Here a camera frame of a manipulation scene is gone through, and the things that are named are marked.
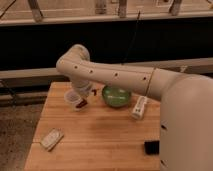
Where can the green bowl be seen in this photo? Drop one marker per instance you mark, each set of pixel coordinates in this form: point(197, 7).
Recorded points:
point(115, 97)

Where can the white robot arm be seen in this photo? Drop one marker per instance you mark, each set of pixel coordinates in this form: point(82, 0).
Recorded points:
point(186, 104)

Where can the dark red pepper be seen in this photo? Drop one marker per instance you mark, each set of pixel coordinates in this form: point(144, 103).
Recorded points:
point(82, 104)

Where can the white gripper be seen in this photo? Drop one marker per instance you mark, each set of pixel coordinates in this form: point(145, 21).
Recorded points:
point(83, 88)

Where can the white tube bottle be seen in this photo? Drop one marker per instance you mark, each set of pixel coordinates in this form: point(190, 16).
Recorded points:
point(139, 108)

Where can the black rectangular sponge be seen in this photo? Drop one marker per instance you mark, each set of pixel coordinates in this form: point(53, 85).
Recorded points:
point(151, 147)

